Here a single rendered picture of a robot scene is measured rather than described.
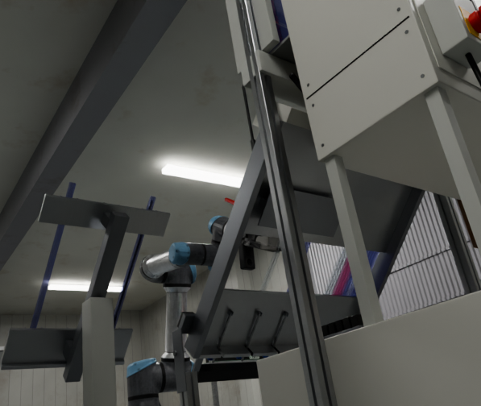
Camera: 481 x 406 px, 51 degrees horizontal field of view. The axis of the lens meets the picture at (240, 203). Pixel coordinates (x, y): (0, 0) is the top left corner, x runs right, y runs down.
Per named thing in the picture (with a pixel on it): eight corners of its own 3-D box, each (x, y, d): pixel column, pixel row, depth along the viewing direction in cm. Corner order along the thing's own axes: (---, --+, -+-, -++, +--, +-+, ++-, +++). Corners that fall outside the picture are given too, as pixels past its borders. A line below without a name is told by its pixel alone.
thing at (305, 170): (242, 238, 138) (232, 229, 142) (392, 257, 177) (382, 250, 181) (283, 121, 131) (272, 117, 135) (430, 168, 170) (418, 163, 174)
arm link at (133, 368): (122, 399, 197) (121, 363, 202) (155, 395, 203) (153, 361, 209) (133, 395, 188) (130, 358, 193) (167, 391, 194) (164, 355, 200)
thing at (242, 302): (196, 350, 148) (191, 343, 150) (348, 345, 187) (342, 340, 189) (217, 292, 144) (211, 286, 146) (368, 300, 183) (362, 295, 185)
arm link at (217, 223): (222, 238, 186) (225, 214, 186) (240, 243, 177) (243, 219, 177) (205, 237, 182) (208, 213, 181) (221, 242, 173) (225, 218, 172)
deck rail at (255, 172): (192, 358, 145) (184, 346, 150) (199, 358, 146) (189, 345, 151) (278, 119, 130) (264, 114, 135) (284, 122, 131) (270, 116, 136)
